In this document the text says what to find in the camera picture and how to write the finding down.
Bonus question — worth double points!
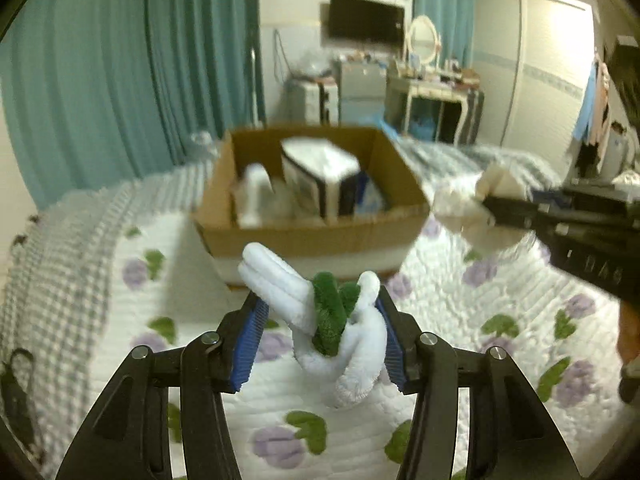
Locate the white sliding wardrobe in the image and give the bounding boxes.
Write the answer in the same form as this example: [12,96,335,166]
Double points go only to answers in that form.
[472,0,594,177]

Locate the white dressing table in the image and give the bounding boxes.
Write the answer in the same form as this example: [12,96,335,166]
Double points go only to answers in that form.
[383,68,485,145]

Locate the white upright pole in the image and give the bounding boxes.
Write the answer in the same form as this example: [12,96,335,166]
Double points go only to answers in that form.
[250,47,262,129]

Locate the large teal curtain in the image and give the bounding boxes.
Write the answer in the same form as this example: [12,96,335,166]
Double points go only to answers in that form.
[1,0,265,208]

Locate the white and green plush toy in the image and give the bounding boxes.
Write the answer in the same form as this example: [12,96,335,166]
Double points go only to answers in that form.
[239,243,387,408]

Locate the white scrunchie cloth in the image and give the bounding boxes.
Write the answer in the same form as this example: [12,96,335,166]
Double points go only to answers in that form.
[474,162,527,202]

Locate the hanging clothes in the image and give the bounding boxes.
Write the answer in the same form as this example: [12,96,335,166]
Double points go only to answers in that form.
[568,50,626,177]

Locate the white oval vanity mirror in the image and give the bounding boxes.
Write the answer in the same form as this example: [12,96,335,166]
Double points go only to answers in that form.
[406,14,442,66]

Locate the grey checked blanket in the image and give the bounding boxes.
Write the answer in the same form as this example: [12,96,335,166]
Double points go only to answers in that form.
[1,162,214,479]

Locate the white floral quilt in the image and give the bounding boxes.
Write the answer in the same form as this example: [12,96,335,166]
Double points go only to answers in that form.
[84,159,637,480]

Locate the clear plastic water jug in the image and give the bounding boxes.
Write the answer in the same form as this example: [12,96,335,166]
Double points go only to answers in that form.
[186,130,219,160]

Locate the large tissue paper pack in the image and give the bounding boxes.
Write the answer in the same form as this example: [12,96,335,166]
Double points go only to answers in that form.
[281,136,361,219]

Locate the black strap on bed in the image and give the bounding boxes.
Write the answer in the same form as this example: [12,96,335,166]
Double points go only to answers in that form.
[0,348,44,461]

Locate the narrow teal curtain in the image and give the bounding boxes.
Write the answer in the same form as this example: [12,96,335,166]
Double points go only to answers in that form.
[413,0,475,67]

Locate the blue plastic bag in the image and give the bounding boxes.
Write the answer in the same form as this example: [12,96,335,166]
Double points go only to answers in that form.
[409,116,440,142]

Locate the small blue tissue packet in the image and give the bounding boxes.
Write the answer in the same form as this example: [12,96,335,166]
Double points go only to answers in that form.
[354,171,387,216]

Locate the grey mini fridge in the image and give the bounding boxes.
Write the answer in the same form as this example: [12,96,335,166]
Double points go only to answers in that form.
[333,60,387,125]

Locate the black wall television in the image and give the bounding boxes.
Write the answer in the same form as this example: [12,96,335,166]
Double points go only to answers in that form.
[328,0,405,47]

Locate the brown cardboard box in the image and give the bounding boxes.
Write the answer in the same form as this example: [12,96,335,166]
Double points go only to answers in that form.
[194,125,430,286]

